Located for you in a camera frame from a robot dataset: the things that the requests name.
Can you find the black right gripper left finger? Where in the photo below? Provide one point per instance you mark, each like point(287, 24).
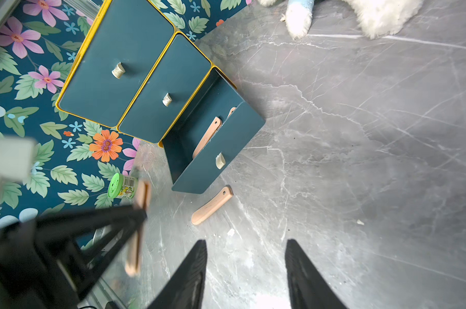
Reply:
point(185, 288)

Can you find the yellow drawer cabinet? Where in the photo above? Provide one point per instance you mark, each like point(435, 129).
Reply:
point(135, 72)

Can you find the green lidded small jar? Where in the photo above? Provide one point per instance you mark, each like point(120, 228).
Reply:
point(122, 186)

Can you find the white teddy bear blue shirt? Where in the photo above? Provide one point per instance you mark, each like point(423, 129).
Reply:
point(375, 18)

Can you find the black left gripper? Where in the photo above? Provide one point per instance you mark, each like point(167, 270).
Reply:
point(55, 260)

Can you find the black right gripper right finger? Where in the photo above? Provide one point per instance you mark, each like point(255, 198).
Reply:
point(307, 287)

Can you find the teal drawer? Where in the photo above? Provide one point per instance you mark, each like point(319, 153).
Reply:
point(215, 99)
point(178, 74)
point(127, 43)

